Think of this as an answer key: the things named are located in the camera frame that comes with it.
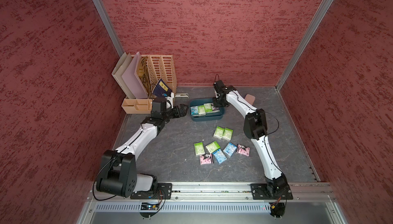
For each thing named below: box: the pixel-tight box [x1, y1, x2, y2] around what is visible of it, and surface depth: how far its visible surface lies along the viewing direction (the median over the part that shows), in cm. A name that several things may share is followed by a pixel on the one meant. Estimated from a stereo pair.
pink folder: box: [121, 51, 149, 100], surface depth 94 cm
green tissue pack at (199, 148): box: [193, 141, 206, 156], surface depth 87 cm
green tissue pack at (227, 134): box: [221, 127, 234, 142], surface depth 94 cm
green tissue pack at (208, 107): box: [203, 102, 213, 113], surface depth 106 cm
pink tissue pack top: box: [212, 106, 221, 114], surface depth 105 cm
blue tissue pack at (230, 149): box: [222, 142, 237, 158], surface depth 87 cm
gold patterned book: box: [136, 55, 152, 99], surface depth 104 cm
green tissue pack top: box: [197, 104, 207, 117], surface depth 105 cm
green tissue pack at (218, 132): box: [212, 125, 226, 140], surface depth 94 cm
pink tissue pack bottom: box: [199, 153, 214, 166], surface depth 84 cm
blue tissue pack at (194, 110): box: [190, 105, 200, 116], surface depth 105 cm
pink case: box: [244, 93, 256, 106], surface depth 115 cm
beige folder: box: [111, 52, 136, 100], surface depth 92 cm
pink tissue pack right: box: [236, 143, 251, 156], surface depth 87 cm
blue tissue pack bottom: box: [212, 148, 228, 165], surface depth 85 cm
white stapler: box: [175, 93, 189, 98], surface depth 115 cm
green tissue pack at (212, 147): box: [205, 140, 221, 154], surface depth 89 cm
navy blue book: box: [151, 78, 173, 98], surface depth 107 cm
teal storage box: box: [189, 97, 226, 122], surface depth 104 cm
